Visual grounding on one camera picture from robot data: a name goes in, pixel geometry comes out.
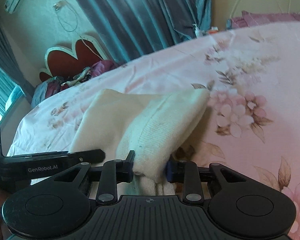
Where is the cream knit sweater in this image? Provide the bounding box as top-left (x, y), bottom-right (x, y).
top-left (70, 88), bottom-right (210, 196)

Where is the pile of clothes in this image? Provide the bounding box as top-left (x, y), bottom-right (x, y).
top-left (31, 60), bottom-right (117, 108)

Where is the pink floral bed sheet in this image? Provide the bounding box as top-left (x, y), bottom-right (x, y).
top-left (8, 22), bottom-right (300, 239)

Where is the red heart-shaped headboard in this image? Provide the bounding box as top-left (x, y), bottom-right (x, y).
top-left (39, 35), bottom-right (110, 82)

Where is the left window curtain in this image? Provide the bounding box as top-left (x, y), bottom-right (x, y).
top-left (0, 4), bottom-right (36, 126)

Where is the white pump bottle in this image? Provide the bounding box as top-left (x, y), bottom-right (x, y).
top-left (193, 24), bottom-right (203, 38)

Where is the orange box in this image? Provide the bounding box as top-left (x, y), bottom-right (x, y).
top-left (206, 27), bottom-right (219, 35)

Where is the blue curtain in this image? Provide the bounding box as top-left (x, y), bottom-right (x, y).
top-left (76, 0), bottom-right (212, 63)

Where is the purple pillow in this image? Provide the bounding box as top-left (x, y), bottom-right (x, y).
top-left (226, 11), bottom-right (300, 29)

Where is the white hanging cable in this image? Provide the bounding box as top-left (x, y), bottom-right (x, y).
top-left (50, 0), bottom-right (101, 61)

